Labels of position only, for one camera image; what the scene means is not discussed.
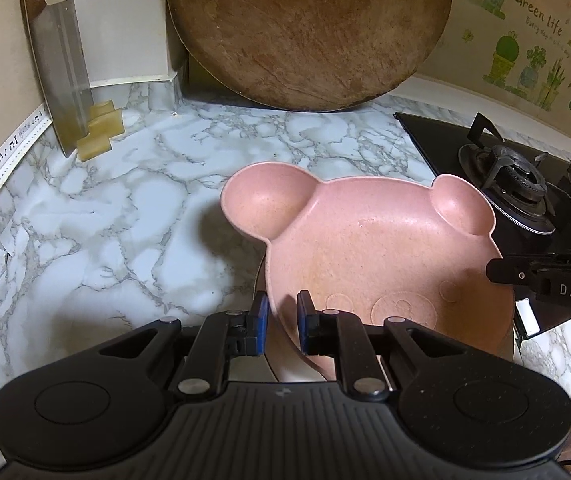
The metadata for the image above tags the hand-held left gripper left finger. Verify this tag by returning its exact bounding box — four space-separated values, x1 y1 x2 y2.
96 293 271 396

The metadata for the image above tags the black gas stove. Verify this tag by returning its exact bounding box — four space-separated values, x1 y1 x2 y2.
394 111 571 341

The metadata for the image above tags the green plant wall sticker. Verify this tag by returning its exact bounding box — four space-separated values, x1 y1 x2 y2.
453 0 571 111

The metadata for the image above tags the round wooden cutting board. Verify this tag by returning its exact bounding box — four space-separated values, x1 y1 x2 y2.
166 0 454 113

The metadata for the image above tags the pink bear-shaped plate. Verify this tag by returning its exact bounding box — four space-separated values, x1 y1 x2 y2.
220 161 515 384

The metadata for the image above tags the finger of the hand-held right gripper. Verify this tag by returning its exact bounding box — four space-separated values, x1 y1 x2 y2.
485 247 571 287

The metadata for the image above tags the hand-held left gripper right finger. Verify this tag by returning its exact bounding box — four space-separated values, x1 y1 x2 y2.
296 290 469 402

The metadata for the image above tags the white patterned border strip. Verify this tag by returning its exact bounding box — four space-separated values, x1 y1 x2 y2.
0 105 54 219

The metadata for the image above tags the steel cleaver with wooden handle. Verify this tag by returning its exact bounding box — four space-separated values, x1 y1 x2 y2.
18 0 94 157

